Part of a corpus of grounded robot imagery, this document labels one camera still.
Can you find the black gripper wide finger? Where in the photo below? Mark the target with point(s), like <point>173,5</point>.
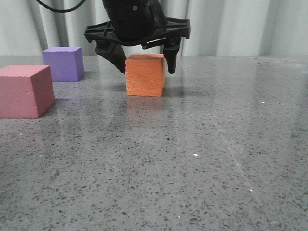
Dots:
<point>112,52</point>

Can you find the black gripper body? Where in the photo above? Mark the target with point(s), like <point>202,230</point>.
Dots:
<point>137,22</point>

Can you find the black gripper narrow finger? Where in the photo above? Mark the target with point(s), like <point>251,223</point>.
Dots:
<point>170,51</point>

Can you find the orange foam cube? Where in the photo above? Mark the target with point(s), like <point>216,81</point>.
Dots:
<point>145,75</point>

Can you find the purple foam cube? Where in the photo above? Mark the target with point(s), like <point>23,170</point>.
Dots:
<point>66,63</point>

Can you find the grey-green curtain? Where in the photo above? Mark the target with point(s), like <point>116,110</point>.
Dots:
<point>218,27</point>

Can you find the red foam cube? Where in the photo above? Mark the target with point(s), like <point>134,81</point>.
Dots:
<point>26,91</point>

